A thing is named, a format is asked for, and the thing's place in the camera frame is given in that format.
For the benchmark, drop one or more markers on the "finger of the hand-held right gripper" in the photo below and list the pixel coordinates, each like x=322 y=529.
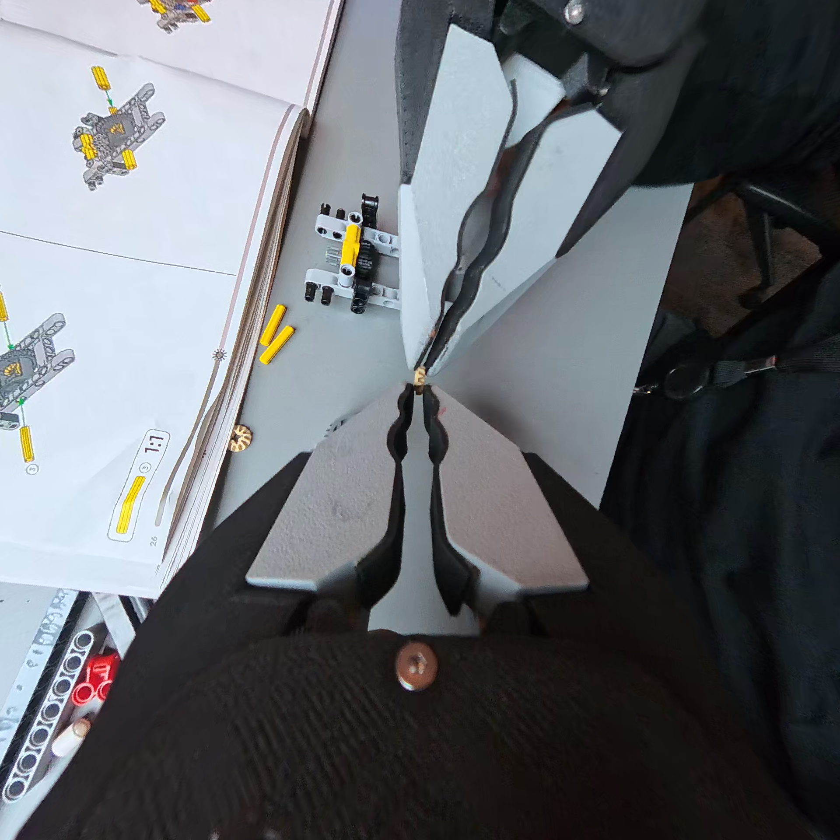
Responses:
x=446 y=164
x=564 y=177

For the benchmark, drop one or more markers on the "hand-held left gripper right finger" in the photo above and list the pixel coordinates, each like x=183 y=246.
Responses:
x=502 y=505

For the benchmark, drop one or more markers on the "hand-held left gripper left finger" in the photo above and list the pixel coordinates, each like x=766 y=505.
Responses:
x=328 y=499

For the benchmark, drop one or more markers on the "tan lego gear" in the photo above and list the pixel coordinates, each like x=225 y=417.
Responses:
x=241 y=438

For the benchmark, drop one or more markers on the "yellow lego axle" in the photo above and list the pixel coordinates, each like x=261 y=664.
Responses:
x=277 y=344
x=274 y=324

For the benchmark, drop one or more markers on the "lego instruction booklet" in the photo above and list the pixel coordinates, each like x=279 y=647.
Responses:
x=164 y=295

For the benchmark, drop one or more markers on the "red lego connector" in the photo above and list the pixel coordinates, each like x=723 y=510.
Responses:
x=92 y=682

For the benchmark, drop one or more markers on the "long grey lego strip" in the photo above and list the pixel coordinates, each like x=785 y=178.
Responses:
x=46 y=623

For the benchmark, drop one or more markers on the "white lego pin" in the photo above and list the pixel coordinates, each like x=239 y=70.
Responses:
x=71 y=736

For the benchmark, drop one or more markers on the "black office chair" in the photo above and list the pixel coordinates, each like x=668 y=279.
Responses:
x=764 y=216

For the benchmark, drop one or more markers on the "person's dark clothing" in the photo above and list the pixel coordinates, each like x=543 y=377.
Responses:
x=722 y=590

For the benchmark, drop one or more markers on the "grey lego frame assembly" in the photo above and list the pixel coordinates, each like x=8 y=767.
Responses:
x=344 y=275

